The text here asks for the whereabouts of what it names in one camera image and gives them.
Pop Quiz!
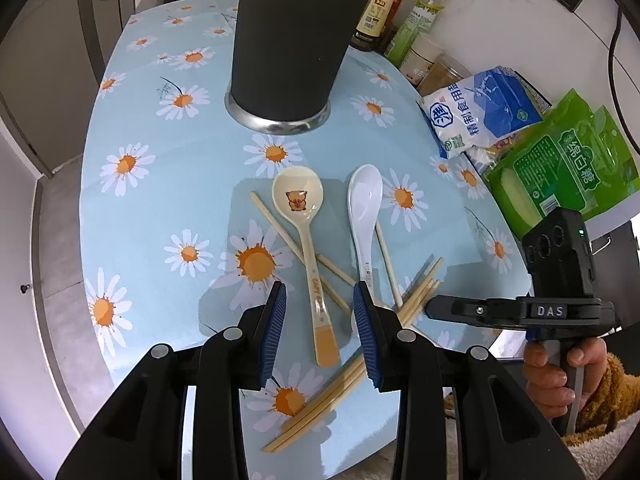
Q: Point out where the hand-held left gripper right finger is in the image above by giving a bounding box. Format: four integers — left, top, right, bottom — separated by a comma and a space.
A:
352, 280, 586, 480

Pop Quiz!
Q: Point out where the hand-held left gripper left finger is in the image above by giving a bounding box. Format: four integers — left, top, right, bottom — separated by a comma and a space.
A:
55, 280, 288, 480

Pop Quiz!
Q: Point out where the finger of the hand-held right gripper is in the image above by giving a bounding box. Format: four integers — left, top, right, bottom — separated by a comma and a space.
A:
425, 294, 527, 332

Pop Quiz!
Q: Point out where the bunch of bamboo chopsticks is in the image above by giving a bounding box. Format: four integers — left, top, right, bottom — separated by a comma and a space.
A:
250, 191, 446, 455

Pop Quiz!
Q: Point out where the cream spoon with bear print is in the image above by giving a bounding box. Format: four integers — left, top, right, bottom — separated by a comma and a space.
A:
271, 166, 341, 368

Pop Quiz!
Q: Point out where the dark utensil holder cup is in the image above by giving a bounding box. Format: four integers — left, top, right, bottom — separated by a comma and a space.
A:
225, 0, 377, 136

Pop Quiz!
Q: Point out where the person's right hand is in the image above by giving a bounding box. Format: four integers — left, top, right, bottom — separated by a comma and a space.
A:
522, 337, 610, 421

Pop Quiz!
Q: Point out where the green sugar bag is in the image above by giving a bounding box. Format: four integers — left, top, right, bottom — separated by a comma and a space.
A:
487, 89, 640, 231

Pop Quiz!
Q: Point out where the blue daisy tablecloth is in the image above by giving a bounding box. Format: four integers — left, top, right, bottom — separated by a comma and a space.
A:
80, 0, 533, 480

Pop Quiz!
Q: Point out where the blue and white salt bag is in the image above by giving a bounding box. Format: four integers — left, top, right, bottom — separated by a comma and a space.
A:
417, 67, 546, 161

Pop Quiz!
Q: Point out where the white fleece clothing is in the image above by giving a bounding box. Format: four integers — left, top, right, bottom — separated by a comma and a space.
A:
565, 417, 635, 480

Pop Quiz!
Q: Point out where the green label bottle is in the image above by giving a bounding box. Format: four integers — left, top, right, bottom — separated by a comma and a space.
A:
384, 0, 453, 63

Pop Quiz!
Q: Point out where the soy sauce bottle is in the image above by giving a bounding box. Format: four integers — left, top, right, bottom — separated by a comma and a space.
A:
350, 0, 407, 53

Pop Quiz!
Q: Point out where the black cable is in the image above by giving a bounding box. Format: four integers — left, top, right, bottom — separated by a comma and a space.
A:
607, 7, 640, 156

